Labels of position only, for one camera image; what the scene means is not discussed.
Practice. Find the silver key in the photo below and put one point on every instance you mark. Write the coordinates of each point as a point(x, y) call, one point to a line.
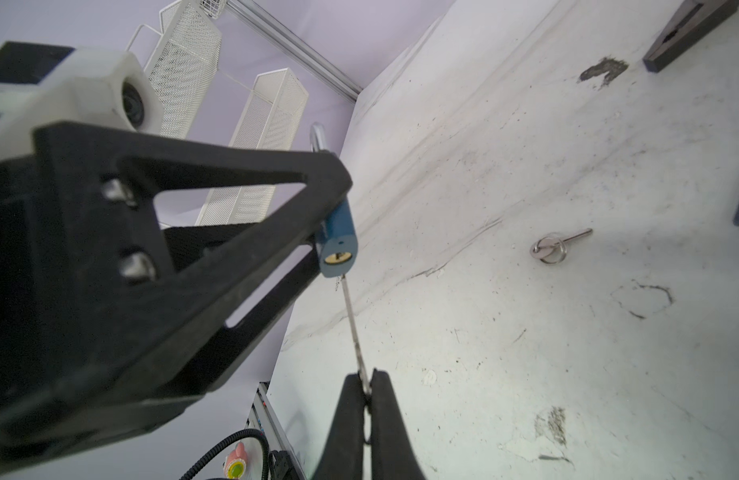
point(362, 371)

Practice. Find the blue padlock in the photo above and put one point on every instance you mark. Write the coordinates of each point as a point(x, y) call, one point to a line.
point(336, 241)

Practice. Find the yellow black pliers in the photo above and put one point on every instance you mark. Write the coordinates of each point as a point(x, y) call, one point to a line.
point(691, 23)

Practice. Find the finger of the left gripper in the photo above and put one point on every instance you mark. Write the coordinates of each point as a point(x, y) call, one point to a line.
point(87, 190)
point(90, 358)

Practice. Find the aluminium frame profile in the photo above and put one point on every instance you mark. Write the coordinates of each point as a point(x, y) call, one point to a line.
point(270, 28)

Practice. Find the white wire basket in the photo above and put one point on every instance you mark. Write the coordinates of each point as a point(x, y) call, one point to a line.
point(213, 8)

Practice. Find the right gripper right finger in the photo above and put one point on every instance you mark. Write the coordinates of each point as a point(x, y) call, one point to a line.
point(392, 455)

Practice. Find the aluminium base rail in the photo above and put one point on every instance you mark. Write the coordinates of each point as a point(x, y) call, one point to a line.
point(283, 463)

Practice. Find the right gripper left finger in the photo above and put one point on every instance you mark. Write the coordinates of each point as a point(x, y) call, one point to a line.
point(342, 456)

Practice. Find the pink toy object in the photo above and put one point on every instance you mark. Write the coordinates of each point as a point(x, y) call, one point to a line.
point(236, 463)

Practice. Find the upper white mesh shelf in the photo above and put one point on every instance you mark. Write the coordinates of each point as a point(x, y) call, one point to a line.
point(183, 63)

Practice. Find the key with ring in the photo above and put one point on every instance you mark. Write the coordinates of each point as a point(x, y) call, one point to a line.
point(553, 248)

